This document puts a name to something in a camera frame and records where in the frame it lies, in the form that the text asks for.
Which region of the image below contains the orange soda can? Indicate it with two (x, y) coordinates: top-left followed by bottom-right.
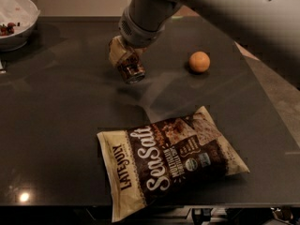
(117, 52), (145, 84)

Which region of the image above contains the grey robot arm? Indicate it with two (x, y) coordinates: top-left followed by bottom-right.
(109, 0), (300, 86)

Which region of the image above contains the orange ball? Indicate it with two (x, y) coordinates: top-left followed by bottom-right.
(188, 52), (210, 73)

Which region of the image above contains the white bowl with snacks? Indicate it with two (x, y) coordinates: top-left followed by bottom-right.
(0, 0), (40, 52)

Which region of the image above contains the sea salt chips bag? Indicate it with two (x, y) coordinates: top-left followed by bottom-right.
(97, 107), (249, 222)

